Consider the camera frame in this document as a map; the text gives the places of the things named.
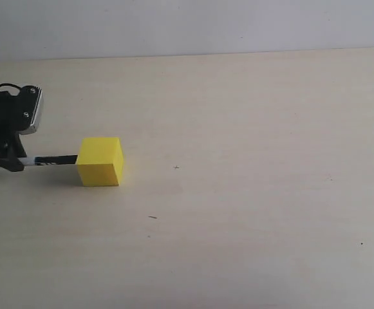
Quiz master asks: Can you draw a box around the black white marker pen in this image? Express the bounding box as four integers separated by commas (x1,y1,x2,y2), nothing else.
18,155,78,166

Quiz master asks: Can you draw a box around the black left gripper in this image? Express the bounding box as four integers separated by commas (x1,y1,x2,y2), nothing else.
0,91,24,172

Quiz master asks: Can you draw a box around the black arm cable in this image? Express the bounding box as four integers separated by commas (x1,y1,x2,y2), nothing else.
0,83,23,96

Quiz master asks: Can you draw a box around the yellow cube block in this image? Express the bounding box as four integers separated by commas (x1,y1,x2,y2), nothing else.
76,137,124,187

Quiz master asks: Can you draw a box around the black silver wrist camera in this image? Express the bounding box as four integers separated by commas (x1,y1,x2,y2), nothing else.
17,85,44,135

